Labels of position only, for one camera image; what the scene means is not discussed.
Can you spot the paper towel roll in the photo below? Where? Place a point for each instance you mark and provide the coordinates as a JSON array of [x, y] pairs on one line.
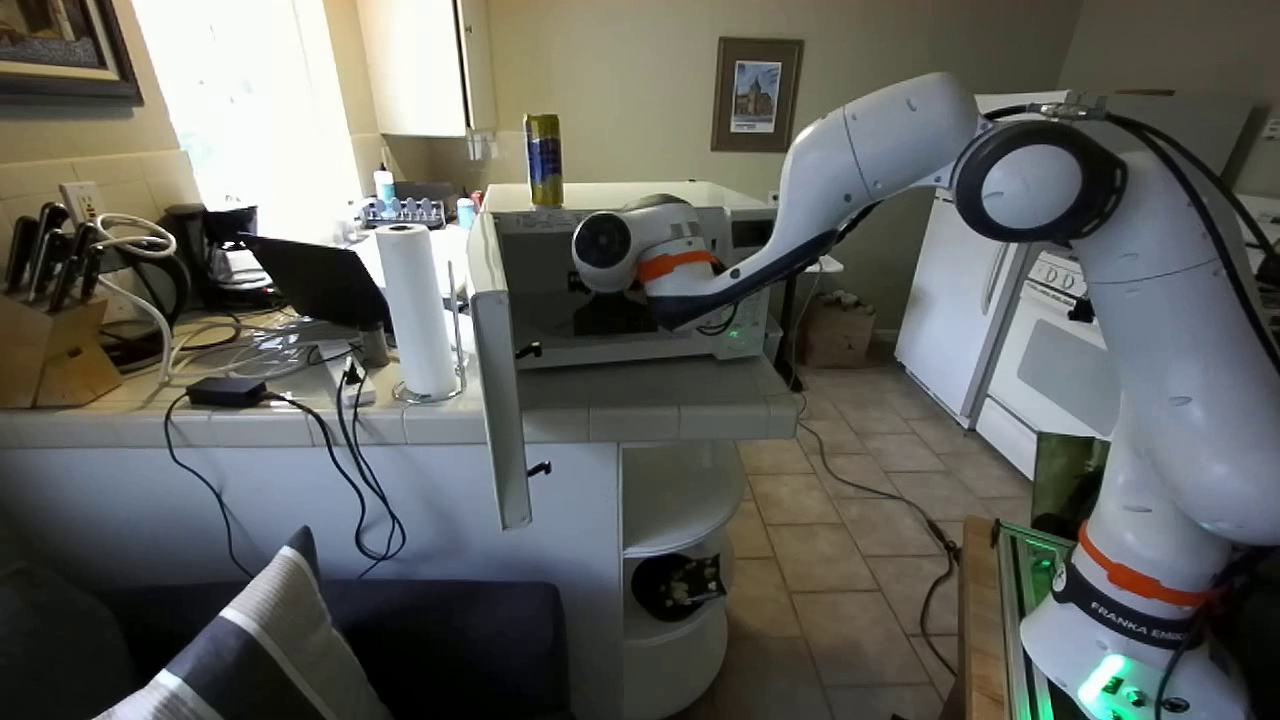
[[417, 310]]

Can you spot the dark framed picture top left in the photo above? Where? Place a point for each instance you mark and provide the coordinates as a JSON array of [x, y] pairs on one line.
[[64, 53]]

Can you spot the black laptop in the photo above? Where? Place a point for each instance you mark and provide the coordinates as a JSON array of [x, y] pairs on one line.
[[323, 282]]

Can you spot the framed picture on wall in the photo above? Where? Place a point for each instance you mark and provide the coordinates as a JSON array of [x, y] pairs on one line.
[[759, 84]]

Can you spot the white stove oven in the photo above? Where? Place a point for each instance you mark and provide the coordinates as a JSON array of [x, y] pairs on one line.
[[1051, 372]]

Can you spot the white fridge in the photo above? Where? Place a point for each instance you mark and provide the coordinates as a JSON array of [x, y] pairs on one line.
[[957, 310]]

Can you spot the black bowl with snacks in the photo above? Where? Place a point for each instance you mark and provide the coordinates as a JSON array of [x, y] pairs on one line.
[[679, 584]]

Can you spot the wooden knife block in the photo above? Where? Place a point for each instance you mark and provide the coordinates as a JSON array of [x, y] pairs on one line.
[[54, 358]]

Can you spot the black power adapter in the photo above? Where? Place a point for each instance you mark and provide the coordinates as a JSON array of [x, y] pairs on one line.
[[226, 395]]

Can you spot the gold blue spray can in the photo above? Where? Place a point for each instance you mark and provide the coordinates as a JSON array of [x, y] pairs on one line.
[[542, 146]]

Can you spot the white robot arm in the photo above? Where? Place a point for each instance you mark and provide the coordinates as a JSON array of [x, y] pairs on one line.
[[1195, 455]]

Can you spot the white microwave oven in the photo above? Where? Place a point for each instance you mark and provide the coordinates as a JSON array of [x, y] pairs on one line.
[[583, 273]]

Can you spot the cardboard box on floor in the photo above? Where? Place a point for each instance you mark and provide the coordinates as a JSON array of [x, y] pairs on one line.
[[839, 334]]

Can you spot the microwave door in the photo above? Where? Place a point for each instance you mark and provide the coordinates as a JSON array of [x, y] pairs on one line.
[[499, 372]]

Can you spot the dark blue sofa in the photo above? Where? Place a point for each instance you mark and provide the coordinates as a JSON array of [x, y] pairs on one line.
[[435, 648]]

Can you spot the striped cushion upright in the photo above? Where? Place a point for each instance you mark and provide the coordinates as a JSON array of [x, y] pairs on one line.
[[270, 652]]

